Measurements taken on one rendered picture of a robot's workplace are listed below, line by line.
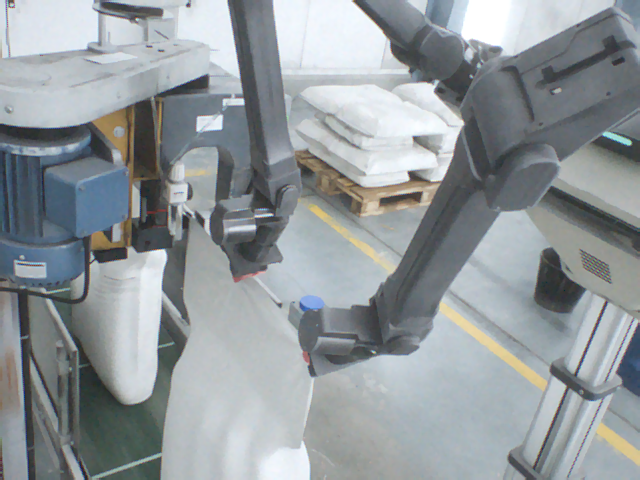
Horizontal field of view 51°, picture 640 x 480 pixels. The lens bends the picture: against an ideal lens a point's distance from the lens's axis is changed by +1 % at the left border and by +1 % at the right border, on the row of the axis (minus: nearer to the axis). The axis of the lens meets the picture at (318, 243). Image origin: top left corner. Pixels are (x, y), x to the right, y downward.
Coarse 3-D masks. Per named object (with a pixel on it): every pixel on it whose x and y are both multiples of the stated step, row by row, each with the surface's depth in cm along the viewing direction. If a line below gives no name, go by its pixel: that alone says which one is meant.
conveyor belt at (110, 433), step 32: (64, 288) 230; (64, 320) 214; (160, 352) 207; (96, 384) 190; (160, 384) 194; (96, 416) 179; (128, 416) 181; (160, 416) 183; (96, 448) 170; (128, 448) 171; (160, 448) 173
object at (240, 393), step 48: (192, 240) 138; (192, 288) 142; (240, 288) 124; (192, 336) 140; (240, 336) 127; (288, 336) 109; (192, 384) 132; (240, 384) 127; (288, 384) 112; (192, 432) 131; (240, 432) 120; (288, 432) 114
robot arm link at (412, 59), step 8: (432, 24) 108; (464, 40) 109; (400, 48) 110; (408, 56) 109; (416, 56) 107; (408, 64) 111; (416, 64) 108; (408, 72) 113; (424, 80) 110; (432, 80) 110
